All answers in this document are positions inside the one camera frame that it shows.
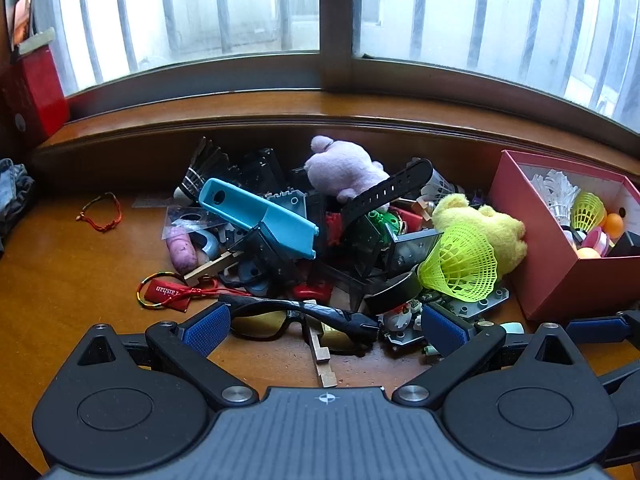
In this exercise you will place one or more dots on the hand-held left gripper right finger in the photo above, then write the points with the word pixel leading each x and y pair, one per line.
pixel 445 330

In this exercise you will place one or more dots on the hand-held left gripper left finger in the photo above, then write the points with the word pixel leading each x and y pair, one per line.
pixel 207 330

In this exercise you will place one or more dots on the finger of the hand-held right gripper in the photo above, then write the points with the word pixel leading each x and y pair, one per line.
pixel 625 380
pixel 595 330

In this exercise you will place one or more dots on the dark transparent plastic box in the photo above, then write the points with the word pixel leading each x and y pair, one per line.
pixel 365 245
pixel 272 257
pixel 412 252
pixel 262 170

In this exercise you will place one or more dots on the pink cardboard box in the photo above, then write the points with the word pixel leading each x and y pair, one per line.
pixel 525 260

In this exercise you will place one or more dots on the black sunglasses yellow lenses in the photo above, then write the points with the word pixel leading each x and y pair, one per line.
pixel 320 317

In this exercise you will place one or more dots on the blue silicone case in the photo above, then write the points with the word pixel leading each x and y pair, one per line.
pixel 260 215

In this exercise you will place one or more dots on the pink round container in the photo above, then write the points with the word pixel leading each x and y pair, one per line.
pixel 597 240

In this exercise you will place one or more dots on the grey building block plate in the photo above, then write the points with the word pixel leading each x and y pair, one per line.
pixel 482 302

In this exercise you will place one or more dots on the black wristband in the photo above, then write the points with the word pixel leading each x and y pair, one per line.
pixel 395 295

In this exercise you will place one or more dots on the short wooden puzzle block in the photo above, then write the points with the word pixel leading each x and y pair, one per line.
pixel 210 267

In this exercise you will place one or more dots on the pale teal eraser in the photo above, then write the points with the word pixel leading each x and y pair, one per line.
pixel 511 329

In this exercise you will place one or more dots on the neon yellow plastic shuttlecock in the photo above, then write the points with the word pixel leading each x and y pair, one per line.
pixel 587 210
pixel 460 265

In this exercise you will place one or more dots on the orange ping pong ball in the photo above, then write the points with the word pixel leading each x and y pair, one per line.
pixel 587 254
pixel 614 224

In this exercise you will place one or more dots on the grey blue plastic clip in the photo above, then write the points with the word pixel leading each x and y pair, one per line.
pixel 207 247

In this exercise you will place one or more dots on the black block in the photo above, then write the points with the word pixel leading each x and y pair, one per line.
pixel 626 245

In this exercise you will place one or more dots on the yellow plush toy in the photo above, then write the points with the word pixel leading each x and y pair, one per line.
pixel 495 230

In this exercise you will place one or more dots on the red plastic piece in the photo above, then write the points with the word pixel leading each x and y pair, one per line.
pixel 312 291

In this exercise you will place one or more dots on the long notched wooden puzzle bar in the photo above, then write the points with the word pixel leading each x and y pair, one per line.
pixel 320 355

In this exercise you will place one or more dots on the clear plastic triangle ruler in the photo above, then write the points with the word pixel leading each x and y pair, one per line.
pixel 182 217

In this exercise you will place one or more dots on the green plastic toy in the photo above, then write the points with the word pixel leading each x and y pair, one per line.
pixel 385 222

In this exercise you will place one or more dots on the white shuttlecock dark band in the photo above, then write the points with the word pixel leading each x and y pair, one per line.
pixel 440 185

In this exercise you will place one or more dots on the white feather shuttlecock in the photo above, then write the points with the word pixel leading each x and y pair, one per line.
pixel 555 190

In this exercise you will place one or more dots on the red plastic toy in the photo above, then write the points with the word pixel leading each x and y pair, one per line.
pixel 334 227

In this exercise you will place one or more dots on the black feather shuttlecock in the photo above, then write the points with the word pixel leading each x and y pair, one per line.
pixel 200 167

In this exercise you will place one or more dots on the lilac plush toy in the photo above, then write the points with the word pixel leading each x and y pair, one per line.
pixel 345 165

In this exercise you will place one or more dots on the wooden windowsill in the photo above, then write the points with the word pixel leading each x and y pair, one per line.
pixel 250 115

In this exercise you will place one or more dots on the denim cloth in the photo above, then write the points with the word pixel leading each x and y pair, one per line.
pixel 12 195

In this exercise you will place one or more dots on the red gift box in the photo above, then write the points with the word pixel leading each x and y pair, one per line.
pixel 37 92

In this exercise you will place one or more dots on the window with metal bars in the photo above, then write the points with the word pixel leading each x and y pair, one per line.
pixel 200 10

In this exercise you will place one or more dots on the orange printed card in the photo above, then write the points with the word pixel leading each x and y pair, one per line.
pixel 22 17

